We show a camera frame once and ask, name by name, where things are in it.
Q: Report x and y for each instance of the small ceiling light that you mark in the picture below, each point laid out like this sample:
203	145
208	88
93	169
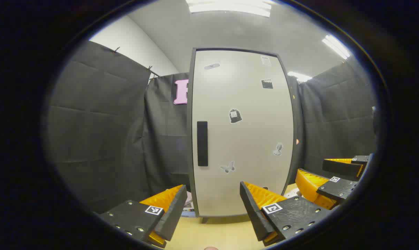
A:
299	76

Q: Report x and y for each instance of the grey cabinet door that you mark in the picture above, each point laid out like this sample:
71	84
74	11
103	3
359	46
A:
244	139

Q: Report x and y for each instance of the long ceiling light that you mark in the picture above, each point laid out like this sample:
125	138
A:
336	47

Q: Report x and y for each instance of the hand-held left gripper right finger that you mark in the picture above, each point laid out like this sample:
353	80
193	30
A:
253	215

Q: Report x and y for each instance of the blue book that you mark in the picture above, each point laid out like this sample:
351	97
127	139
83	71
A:
188	213

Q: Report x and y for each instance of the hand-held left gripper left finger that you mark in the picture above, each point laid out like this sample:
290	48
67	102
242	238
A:
174	215

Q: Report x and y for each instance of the black backdrop cloth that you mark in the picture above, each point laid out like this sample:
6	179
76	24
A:
98	132

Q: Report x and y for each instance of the dark grey cabinet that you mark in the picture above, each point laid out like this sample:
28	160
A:
189	146

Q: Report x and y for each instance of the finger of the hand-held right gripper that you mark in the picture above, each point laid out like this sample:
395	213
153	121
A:
341	168
338	189

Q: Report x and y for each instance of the wide ceiling light panel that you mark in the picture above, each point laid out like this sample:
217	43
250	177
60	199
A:
230	7

